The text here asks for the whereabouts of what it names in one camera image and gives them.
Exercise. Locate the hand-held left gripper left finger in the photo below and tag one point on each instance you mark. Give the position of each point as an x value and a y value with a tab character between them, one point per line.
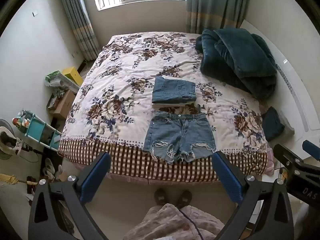
96	177

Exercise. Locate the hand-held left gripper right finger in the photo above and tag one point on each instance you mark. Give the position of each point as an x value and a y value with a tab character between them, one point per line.
228	180

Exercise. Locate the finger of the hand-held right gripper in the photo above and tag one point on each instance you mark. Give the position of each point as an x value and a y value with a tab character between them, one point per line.
287	155
311	148

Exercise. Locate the frayed denim shorts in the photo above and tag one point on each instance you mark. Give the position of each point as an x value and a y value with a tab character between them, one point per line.
178	135

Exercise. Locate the dark folded cloth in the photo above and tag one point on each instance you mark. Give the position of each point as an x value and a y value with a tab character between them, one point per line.
273	126

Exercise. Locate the white shoes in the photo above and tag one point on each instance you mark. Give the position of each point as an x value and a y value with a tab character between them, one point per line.
51	168

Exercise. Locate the person's brown slipper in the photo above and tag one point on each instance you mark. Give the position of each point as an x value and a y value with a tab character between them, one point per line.
184	198
160	197

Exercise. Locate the white headboard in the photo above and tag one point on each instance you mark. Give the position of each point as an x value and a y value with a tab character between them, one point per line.
297	92

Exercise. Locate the teal storage cart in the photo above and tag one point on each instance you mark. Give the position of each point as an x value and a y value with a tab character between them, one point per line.
37	128

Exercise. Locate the cardboard box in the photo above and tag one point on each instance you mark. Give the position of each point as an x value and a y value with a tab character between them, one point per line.
63	103

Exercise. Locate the yellow broom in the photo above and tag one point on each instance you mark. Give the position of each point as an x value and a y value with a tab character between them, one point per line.
11	179

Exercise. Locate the floral bed blanket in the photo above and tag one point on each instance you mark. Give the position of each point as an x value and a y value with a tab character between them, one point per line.
120	85

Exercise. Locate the standing fan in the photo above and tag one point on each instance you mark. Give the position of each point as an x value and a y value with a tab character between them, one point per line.
7	140

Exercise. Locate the yellow box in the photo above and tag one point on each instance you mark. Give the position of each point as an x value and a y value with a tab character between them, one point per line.
72	75

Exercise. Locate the white bin with green packets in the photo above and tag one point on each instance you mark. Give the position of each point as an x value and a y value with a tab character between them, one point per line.
56	80

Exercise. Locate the folded blue jeans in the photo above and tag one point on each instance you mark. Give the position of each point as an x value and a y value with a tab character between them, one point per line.
173	90

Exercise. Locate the dark teal duvet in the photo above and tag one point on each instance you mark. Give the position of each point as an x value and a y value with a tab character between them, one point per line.
237	57

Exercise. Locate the grey-green curtain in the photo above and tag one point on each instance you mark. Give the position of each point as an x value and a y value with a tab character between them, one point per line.
77	22
215	5

